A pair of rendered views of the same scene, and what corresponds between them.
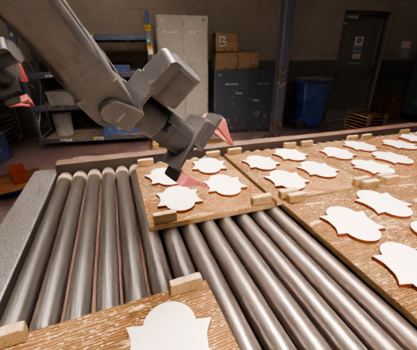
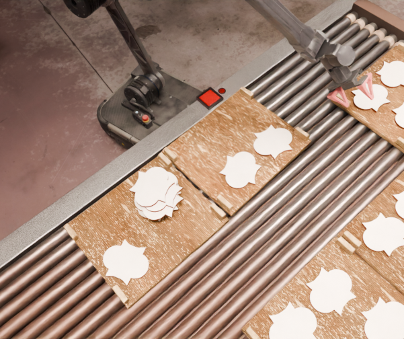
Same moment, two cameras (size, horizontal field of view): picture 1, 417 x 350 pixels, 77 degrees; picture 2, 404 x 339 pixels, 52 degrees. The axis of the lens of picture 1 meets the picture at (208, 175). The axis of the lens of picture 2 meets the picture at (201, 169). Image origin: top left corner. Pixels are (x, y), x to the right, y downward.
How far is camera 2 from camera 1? 1.12 m
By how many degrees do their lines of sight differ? 60
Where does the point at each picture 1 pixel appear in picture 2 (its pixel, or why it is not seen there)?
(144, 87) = (322, 53)
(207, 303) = (298, 146)
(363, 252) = (384, 210)
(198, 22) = not seen: outside the picture
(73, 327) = (262, 109)
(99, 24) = not seen: outside the picture
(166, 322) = (280, 135)
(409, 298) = (355, 227)
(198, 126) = (348, 79)
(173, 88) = (333, 61)
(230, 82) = not seen: outside the picture
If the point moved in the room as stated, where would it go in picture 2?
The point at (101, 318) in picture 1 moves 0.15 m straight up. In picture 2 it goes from (270, 115) to (274, 87)
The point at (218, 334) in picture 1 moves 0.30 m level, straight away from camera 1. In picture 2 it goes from (288, 155) to (364, 130)
